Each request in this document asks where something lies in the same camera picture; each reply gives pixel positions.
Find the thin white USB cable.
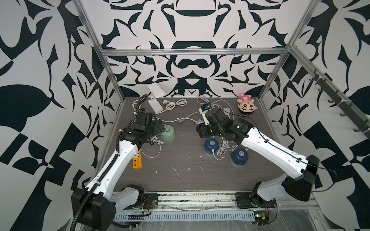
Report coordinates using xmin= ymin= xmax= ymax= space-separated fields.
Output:
xmin=141 ymin=135 xmax=162 ymax=159

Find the blue cordless grinder front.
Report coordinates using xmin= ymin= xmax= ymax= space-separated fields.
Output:
xmin=230 ymin=148 xmax=249 ymax=168

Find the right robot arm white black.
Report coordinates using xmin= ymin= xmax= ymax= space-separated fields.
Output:
xmin=196 ymin=107 xmax=320 ymax=207

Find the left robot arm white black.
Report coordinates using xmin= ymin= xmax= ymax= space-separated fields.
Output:
xmin=69 ymin=109 xmax=165 ymax=231

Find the yellow power strip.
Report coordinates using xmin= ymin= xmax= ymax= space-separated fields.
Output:
xmin=132 ymin=150 xmax=143 ymax=170

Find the pink cartoon face toy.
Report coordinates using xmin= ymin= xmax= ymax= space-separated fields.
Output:
xmin=237 ymin=94 xmax=258 ymax=115

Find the white folding desk lamp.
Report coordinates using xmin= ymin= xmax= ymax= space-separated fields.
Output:
xmin=147 ymin=83 xmax=165 ymax=114

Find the grey wall hook rail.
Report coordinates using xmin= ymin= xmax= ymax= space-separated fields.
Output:
xmin=310 ymin=68 xmax=370 ymax=140

